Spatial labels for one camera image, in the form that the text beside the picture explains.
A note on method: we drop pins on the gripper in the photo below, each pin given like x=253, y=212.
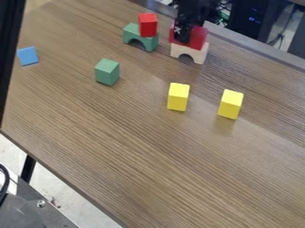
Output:
x=193, y=19

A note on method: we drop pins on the red block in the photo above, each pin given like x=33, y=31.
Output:
x=148, y=25
x=199, y=38

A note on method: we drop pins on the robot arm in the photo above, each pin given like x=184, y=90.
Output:
x=196, y=5

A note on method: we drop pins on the white arch block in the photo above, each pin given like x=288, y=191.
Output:
x=196, y=52

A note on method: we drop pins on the green arch block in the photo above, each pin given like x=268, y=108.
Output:
x=147, y=41

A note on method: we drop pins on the yellow block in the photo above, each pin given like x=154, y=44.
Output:
x=230, y=104
x=178, y=97

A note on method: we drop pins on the green cube block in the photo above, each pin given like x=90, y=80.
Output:
x=106, y=71

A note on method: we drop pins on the blue block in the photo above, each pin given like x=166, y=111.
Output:
x=28, y=56

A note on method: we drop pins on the black computer case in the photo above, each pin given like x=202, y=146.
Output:
x=251, y=16

